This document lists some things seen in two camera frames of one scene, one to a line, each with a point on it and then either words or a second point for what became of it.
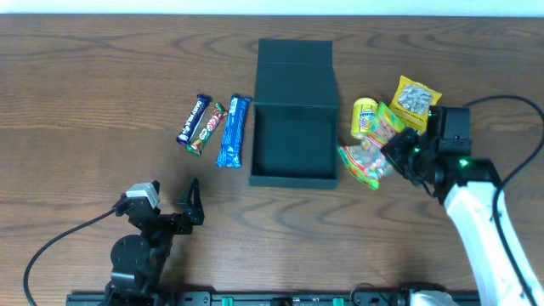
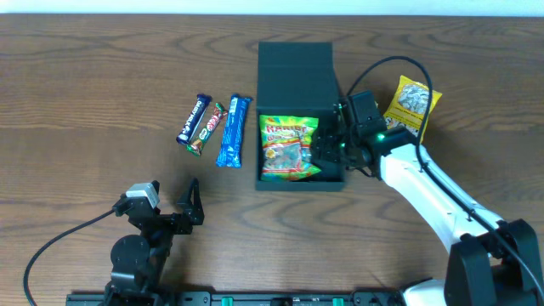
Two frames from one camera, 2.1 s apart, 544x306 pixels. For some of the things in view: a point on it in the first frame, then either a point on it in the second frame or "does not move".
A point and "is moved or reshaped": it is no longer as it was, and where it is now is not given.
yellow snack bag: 412,102 does not move
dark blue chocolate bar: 193,118 does not move
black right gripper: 402,150 to 330,144
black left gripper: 171,219 does not move
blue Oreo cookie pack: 230,151 does not move
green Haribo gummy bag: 365,158 is moved or reshaped
